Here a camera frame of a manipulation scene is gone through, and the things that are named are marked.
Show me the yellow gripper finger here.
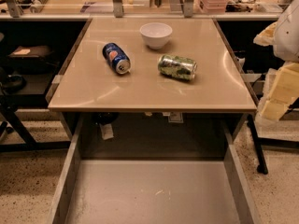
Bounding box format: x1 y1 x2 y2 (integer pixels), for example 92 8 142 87
253 21 277 47
259 63 299 121

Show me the green camouflage soda can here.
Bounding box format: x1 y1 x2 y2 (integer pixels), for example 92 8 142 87
158 54 197 81

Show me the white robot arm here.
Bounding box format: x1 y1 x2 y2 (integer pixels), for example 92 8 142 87
253 0 299 120

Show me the blue Pepsi can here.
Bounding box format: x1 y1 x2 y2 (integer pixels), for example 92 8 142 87
102 43 131 75

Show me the open grey top drawer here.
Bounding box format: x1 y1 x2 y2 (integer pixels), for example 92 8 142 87
46 114 262 224

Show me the black table leg stand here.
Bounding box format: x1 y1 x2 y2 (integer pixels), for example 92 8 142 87
247 115 299 175

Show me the white ceramic bowl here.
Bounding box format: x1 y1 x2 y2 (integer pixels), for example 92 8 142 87
139 22 173 49

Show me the white paper tag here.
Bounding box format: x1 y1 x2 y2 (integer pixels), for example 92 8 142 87
100 124 114 140

